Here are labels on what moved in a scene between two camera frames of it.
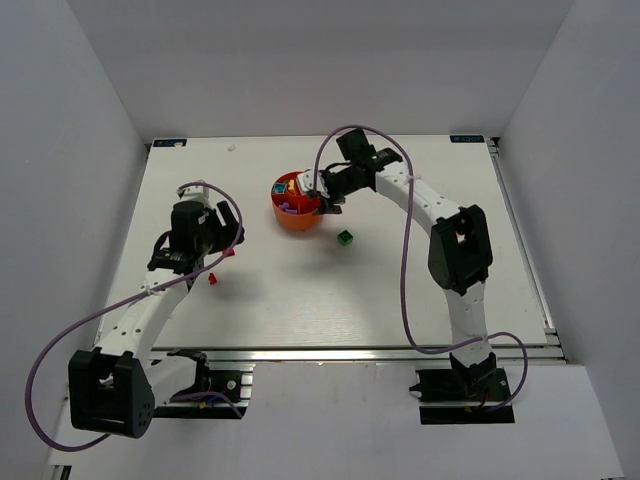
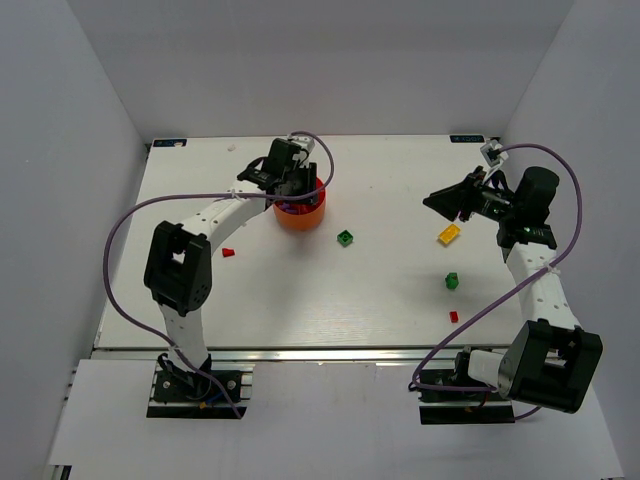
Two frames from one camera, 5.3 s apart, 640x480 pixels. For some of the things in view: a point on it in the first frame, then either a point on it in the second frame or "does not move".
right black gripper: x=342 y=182 to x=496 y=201
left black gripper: x=226 y=223 to x=304 y=181
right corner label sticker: x=467 y=138 does not move
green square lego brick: x=345 y=237 does not move
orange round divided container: x=292 y=208 does not move
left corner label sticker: x=170 y=143 does not move
